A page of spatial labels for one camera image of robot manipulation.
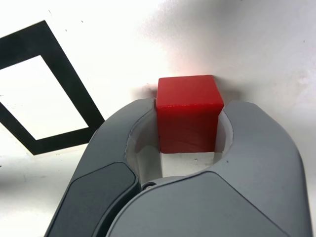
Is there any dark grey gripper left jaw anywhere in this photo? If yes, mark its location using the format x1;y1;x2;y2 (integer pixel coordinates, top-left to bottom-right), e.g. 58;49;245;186
45;97;164;237

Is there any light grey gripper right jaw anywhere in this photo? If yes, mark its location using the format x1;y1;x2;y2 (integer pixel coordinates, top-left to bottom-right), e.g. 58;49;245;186
106;100;304;237

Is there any red cube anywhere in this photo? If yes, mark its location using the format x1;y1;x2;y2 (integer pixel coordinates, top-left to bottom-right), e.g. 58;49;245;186
155;75;225;154

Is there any black tape square outline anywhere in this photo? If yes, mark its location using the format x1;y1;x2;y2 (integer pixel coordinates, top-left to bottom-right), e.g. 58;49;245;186
0;20;106;156

